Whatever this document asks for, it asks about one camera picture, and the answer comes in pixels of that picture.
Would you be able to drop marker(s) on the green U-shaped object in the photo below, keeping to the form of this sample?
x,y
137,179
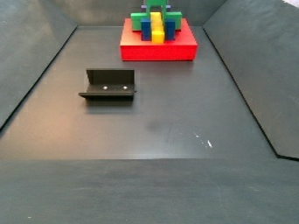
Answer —
x,y
137,16

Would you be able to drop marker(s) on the purple left block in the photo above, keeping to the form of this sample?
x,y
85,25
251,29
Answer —
x,y
168,7

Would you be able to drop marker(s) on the dark blue right block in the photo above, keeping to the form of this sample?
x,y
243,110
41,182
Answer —
x,y
145,29

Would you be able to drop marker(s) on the black fixture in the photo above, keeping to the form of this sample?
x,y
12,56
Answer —
x,y
109,84

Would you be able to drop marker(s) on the red base board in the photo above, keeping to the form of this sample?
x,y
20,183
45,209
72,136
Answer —
x,y
137,50

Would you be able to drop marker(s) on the yellow long bar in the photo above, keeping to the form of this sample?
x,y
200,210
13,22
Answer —
x,y
156,27

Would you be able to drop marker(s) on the dark blue block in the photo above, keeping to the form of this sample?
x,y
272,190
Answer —
x,y
169,29
145,29

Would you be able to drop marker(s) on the dark blue left block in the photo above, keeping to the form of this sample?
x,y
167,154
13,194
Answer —
x,y
169,29

